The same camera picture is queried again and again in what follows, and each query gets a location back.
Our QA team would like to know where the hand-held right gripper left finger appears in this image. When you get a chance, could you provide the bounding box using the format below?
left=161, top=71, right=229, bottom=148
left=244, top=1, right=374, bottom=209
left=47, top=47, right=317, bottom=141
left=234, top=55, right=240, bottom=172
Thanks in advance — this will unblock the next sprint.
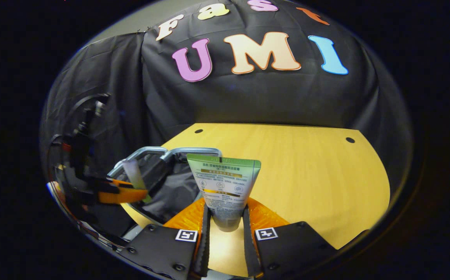
left=119, top=196, right=212, bottom=280

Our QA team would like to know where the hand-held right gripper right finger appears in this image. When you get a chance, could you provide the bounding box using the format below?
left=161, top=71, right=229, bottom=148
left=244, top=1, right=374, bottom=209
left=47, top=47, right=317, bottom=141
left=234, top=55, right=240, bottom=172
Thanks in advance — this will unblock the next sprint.
left=242, top=197, right=339, bottom=279

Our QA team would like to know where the white skin care tube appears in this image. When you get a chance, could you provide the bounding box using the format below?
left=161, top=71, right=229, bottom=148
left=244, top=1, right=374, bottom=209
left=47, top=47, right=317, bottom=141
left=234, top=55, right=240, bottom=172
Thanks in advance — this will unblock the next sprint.
left=122, top=159, right=152, bottom=203

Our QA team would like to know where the light blue suitcase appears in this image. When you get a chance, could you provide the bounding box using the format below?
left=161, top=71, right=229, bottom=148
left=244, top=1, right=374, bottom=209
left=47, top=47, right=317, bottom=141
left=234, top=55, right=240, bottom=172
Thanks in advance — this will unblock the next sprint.
left=106, top=146, right=223, bottom=228

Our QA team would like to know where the green skin care tube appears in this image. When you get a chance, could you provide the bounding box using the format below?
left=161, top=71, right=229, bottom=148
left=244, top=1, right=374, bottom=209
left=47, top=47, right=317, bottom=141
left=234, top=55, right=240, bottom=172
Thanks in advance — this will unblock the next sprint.
left=186, top=153, right=262, bottom=233

